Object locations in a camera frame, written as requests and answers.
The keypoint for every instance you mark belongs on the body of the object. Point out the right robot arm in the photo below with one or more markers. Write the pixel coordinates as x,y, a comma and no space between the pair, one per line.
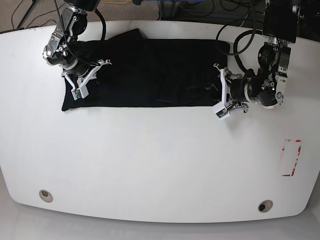
61,49

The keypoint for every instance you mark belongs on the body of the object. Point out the table cable grommet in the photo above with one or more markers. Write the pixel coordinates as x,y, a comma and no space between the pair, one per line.
45,196
265,206

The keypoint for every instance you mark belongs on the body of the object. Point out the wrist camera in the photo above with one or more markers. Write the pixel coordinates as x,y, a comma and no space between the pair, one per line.
79,93
221,111

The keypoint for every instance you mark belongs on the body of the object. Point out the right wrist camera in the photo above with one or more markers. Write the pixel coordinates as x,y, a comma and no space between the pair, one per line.
79,93

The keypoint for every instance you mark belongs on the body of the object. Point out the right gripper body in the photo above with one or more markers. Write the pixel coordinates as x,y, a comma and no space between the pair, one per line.
78,75

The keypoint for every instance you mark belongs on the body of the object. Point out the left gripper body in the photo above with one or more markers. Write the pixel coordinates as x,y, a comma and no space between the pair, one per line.
234,91

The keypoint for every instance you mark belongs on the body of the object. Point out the black tripod stand leg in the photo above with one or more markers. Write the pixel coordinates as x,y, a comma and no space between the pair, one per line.
26,14

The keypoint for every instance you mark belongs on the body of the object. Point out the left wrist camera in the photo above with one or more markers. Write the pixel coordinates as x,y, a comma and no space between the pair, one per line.
221,111

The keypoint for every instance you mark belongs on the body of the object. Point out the red tape rectangle marking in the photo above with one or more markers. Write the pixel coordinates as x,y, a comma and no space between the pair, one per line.
289,157

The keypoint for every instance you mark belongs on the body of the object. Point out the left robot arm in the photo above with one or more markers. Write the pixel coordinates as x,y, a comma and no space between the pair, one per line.
268,84

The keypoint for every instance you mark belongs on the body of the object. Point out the left table cable grommet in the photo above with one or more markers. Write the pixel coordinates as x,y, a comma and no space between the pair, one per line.
45,196

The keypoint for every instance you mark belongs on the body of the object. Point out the right table cable grommet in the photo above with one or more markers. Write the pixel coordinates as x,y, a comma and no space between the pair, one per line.
265,206

